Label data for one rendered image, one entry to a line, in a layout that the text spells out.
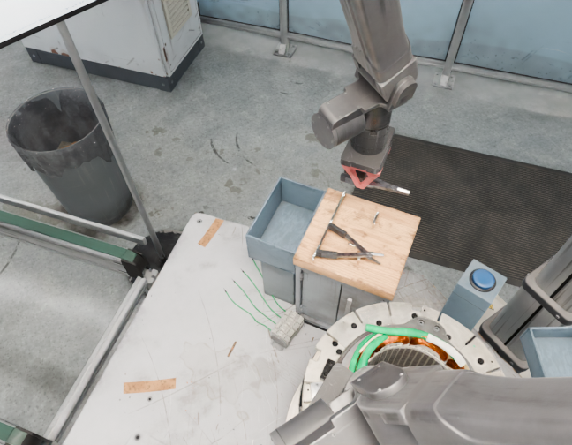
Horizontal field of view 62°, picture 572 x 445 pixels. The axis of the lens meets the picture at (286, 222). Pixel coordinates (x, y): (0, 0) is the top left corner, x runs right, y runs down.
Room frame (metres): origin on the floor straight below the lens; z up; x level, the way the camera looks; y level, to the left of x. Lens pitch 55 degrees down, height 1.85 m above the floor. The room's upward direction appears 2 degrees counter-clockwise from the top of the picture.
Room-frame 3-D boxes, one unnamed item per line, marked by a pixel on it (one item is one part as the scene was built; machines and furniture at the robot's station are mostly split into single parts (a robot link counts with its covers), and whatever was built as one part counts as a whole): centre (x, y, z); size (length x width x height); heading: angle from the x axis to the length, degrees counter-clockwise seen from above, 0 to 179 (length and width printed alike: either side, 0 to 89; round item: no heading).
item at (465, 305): (0.43, -0.37, 0.91); 0.07 x 0.07 x 0.25; 50
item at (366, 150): (0.56, -0.14, 1.29); 0.10 x 0.07 x 0.07; 156
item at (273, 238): (0.58, 0.00, 0.92); 0.17 x 0.11 x 0.28; 155
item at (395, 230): (0.52, -0.14, 1.05); 0.20 x 0.19 x 0.02; 65
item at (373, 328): (0.27, -0.19, 1.15); 0.15 x 0.04 x 0.02; 64
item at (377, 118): (0.56, -0.13, 1.36); 0.07 x 0.06 x 0.07; 122
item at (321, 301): (0.52, -0.14, 0.91); 0.19 x 0.19 x 0.26; 65
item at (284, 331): (0.44, 0.00, 0.80); 0.10 x 0.05 x 0.04; 144
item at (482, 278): (0.43, -0.37, 1.04); 0.04 x 0.04 x 0.01
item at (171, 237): (1.11, 0.55, 0.01); 0.34 x 0.34 x 0.02
